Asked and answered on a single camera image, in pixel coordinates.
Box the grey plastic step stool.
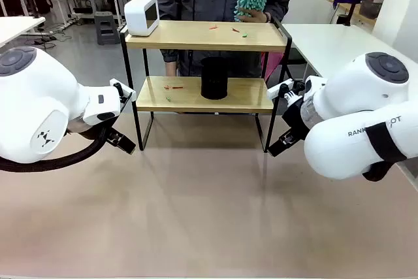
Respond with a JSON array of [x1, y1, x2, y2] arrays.
[[94, 10, 121, 46]]

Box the two-tier wooden shelf black frame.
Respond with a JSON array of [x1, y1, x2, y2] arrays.
[[120, 17, 293, 154]]

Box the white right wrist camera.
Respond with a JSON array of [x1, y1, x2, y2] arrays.
[[266, 78, 304, 101]]

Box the large white side table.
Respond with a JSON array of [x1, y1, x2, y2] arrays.
[[282, 23, 418, 79]]

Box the black cylinder container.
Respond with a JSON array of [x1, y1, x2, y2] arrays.
[[200, 56, 229, 100]]

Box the black braided cable sleeve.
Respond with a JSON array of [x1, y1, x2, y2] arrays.
[[0, 121, 114, 173]]

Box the floor power strip with cables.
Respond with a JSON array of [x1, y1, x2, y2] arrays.
[[31, 27, 68, 45]]

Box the black strap on right arm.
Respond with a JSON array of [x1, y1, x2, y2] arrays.
[[362, 122, 408, 182]]

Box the pink cloth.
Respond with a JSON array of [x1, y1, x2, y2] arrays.
[[260, 51, 283, 81]]

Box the white cube device with screen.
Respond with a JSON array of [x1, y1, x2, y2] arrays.
[[124, 0, 160, 37]]

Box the person's right forearm dark sleeve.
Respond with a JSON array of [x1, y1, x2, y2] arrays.
[[156, 10, 180, 63]]

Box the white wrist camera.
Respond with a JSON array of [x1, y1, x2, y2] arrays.
[[266, 78, 304, 101], [109, 78, 137, 105]]

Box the black backpack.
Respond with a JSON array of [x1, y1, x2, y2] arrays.
[[32, 0, 54, 15]]

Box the person's left hand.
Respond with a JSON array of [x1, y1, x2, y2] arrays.
[[235, 7, 272, 24]]

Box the dark storage box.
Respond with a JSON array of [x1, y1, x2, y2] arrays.
[[360, 0, 383, 20]]

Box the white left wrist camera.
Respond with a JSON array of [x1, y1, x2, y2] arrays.
[[109, 78, 137, 105]]

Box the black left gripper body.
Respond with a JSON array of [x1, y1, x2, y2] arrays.
[[67, 118, 103, 144]]

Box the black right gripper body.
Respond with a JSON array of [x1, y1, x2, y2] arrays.
[[281, 95, 311, 144]]

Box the wooden background table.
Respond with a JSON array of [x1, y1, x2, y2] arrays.
[[325, 0, 383, 27]]

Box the person's left forearm dark sleeve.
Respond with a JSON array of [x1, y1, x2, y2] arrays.
[[266, 0, 293, 25]]

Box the white table with rounded edge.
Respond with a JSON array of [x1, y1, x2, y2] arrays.
[[0, 16, 46, 48]]

